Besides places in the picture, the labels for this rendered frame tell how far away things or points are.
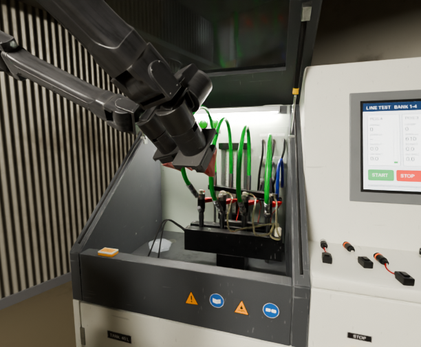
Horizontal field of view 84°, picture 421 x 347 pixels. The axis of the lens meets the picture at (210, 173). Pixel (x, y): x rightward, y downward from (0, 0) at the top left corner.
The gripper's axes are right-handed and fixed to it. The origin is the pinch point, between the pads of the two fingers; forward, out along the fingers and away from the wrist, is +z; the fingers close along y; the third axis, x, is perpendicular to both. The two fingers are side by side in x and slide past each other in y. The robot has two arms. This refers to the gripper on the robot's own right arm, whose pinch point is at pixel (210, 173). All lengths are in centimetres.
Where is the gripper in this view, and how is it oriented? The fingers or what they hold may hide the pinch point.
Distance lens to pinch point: 54.3
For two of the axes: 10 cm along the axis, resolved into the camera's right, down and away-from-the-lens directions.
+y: 3.4, -7.9, 5.1
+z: 3.6, 6.1, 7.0
